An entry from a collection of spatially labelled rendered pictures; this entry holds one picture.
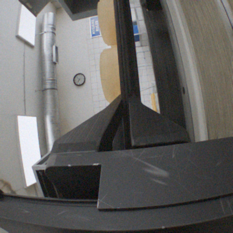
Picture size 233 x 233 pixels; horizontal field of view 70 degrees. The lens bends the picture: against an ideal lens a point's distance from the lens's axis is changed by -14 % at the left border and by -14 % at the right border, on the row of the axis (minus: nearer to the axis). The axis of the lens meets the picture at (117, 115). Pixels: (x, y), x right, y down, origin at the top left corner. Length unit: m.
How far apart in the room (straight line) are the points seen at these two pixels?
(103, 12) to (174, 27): 0.06
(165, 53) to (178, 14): 0.30
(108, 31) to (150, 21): 0.35
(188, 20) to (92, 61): 4.66
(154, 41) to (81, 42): 4.66
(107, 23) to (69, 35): 5.18
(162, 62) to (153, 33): 0.08
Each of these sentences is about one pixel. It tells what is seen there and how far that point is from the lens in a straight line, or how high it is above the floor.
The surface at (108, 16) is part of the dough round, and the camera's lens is 0.17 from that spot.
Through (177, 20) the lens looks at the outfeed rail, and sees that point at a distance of 0.18.
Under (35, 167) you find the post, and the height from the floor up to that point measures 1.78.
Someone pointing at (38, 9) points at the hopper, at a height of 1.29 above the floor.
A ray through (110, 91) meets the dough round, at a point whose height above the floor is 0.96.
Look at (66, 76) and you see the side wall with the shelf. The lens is 4.94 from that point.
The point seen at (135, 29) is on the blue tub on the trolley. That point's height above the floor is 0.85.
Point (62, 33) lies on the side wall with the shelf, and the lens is 5.47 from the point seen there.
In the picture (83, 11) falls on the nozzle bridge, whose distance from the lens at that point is 0.81.
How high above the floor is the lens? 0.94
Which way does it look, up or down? 8 degrees up
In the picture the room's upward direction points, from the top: 97 degrees counter-clockwise
